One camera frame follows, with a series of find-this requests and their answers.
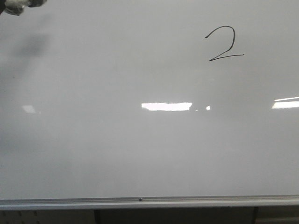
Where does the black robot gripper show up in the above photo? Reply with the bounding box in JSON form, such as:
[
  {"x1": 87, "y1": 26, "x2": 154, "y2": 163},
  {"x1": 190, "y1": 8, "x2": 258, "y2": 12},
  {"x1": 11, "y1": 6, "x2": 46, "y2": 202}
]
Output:
[{"x1": 0, "y1": 0, "x2": 48, "y2": 14}]

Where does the white whiteboard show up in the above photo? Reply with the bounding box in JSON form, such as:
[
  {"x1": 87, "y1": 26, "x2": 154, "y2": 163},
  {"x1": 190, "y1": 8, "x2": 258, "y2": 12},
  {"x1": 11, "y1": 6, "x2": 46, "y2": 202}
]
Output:
[{"x1": 0, "y1": 0, "x2": 299, "y2": 199}]

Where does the aluminium whiteboard tray rail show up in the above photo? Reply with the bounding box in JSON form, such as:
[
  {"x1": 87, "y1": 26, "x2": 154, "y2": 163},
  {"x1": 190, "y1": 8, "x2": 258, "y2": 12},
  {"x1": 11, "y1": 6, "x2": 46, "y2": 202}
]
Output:
[{"x1": 0, "y1": 195, "x2": 299, "y2": 210}]

